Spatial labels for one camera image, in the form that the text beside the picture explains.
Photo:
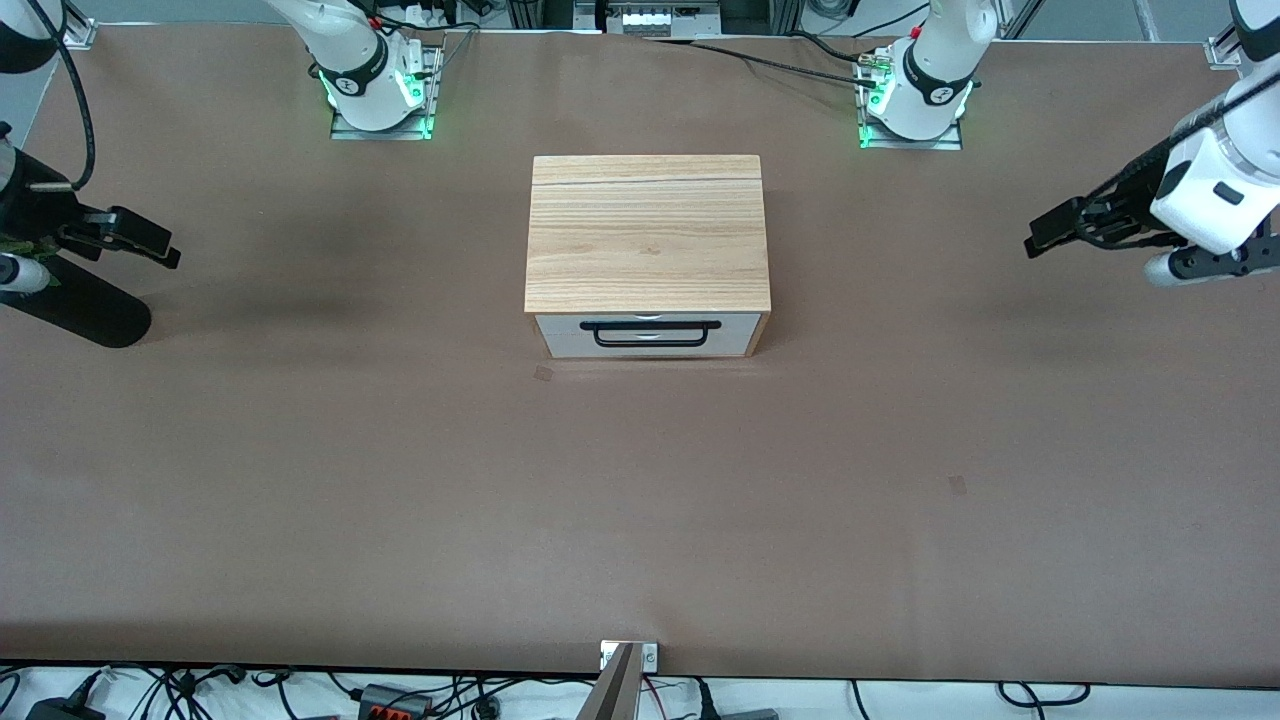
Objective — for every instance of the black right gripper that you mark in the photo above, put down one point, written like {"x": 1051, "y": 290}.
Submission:
{"x": 30, "y": 212}

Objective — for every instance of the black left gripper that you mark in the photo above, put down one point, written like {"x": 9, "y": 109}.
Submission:
{"x": 1128, "y": 208}

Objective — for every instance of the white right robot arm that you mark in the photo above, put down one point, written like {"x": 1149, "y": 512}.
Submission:
{"x": 370, "y": 90}

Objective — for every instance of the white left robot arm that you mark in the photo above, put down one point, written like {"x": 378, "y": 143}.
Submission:
{"x": 930, "y": 90}

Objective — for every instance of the light wooden drawer cabinet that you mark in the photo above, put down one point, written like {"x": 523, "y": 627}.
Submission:
{"x": 648, "y": 235}

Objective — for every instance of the black vase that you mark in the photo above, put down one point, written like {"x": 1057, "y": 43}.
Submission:
{"x": 85, "y": 305}

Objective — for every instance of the black power adapter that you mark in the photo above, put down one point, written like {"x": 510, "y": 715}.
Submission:
{"x": 62, "y": 711}

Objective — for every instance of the white power strip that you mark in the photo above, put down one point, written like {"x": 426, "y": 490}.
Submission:
{"x": 658, "y": 19}

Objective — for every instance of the black orange connector box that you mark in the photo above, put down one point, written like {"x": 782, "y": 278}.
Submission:
{"x": 395, "y": 703}

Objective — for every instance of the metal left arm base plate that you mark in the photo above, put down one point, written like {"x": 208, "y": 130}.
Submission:
{"x": 955, "y": 140}

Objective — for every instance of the aluminium corner bracket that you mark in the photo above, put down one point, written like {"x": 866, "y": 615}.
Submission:
{"x": 78, "y": 34}
{"x": 1222, "y": 52}

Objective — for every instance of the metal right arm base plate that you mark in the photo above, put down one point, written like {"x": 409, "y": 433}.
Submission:
{"x": 432, "y": 90}

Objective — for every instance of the silver camera mount bracket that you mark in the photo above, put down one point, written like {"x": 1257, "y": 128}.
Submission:
{"x": 648, "y": 657}

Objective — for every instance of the grey camera stand pole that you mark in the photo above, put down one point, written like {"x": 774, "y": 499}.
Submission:
{"x": 612, "y": 692}

